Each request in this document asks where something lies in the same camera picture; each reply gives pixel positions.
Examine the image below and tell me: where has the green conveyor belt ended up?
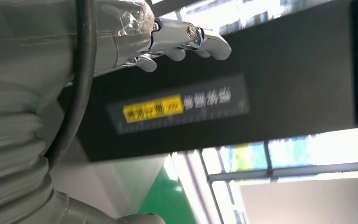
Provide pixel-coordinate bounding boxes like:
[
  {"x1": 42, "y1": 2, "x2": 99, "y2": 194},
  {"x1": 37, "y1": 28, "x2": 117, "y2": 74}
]
[{"x1": 138, "y1": 167, "x2": 198, "y2": 224}]

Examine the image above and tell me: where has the dark window frame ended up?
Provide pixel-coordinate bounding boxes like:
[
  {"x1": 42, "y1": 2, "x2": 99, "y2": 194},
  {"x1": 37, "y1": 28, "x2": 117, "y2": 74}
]
[{"x1": 194, "y1": 140, "x2": 358, "y2": 224}]

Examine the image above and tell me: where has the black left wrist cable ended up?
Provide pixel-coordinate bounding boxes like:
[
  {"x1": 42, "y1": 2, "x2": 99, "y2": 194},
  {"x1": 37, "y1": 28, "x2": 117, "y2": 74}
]
[{"x1": 44, "y1": 0, "x2": 98, "y2": 169}]

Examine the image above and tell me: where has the black and yellow label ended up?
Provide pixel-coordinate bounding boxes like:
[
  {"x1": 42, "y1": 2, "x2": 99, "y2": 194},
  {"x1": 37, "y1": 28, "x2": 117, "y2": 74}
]
[{"x1": 107, "y1": 74, "x2": 250, "y2": 135}]

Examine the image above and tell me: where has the black inbound scanning machine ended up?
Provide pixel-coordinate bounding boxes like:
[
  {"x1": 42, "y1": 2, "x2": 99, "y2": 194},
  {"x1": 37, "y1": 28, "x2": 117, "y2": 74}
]
[{"x1": 58, "y1": 0, "x2": 358, "y2": 163}]

